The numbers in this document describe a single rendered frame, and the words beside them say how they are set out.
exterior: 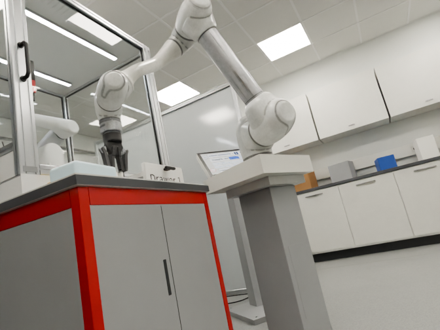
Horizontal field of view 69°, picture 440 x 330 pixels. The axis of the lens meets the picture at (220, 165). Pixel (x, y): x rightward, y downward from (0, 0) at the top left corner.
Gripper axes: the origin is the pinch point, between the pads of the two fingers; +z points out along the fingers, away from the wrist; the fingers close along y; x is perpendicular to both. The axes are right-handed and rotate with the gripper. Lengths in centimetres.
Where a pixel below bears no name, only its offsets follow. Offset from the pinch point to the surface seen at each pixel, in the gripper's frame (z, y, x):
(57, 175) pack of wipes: 7, 40, 29
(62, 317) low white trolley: 40, 42, 28
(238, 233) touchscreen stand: 30, -119, -27
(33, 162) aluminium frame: -14.2, 20.6, -25.2
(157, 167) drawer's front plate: -6.1, -20.4, 2.5
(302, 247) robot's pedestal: 42, -62, 44
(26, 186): -4.2, 24.0, -24.7
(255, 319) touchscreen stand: 82, -93, -11
